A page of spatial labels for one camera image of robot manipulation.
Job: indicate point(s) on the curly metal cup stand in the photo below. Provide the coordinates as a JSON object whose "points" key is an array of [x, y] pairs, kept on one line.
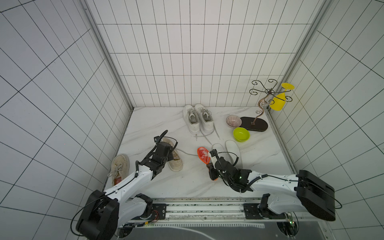
{"points": [[259, 87]]}

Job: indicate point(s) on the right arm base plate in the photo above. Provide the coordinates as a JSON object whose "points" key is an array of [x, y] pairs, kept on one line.
{"points": [[255, 212]]}

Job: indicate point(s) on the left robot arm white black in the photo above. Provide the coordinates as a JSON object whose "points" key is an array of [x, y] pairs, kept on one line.
{"points": [[120, 207]]}

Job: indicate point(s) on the lime green plastic bowl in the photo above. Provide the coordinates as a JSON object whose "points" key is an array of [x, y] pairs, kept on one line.
{"points": [[241, 134]]}

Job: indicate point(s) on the yellow plastic goblet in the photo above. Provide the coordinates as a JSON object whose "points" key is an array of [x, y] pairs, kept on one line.
{"points": [[281, 98]]}

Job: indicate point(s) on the red orange shoe insole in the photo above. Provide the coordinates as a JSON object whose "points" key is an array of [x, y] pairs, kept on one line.
{"points": [[204, 155]]}

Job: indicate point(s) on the beige shoe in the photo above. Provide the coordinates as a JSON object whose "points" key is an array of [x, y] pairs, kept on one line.
{"points": [[176, 164], [119, 169]]}

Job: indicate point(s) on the aluminium rail frame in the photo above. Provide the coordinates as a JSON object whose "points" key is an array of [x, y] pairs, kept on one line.
{"points": [[215, 213]]}

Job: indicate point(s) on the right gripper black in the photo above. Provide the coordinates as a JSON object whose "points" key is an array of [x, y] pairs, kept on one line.
{"points": [[217, 162]]}

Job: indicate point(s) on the white sneaker with laces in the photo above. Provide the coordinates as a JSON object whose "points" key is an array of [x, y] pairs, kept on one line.
{"points": [[207, 124]]}

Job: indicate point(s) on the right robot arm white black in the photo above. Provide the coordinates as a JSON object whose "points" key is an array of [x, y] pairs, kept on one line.
{"points": [[304, 192]]}

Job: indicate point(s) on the pink marbled bowl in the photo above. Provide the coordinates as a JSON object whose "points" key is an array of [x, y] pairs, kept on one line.
{"points": [[233, 121]]}

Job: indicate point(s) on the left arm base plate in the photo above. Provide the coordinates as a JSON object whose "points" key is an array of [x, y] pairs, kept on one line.
{"points": [[157, 212]]}

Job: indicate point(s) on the black oval stand base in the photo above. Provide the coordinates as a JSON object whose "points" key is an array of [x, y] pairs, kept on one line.
{"points": [[254, 124]]}

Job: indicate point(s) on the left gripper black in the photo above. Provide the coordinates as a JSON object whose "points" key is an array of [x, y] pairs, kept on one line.
{"points": [[170, 156]]}

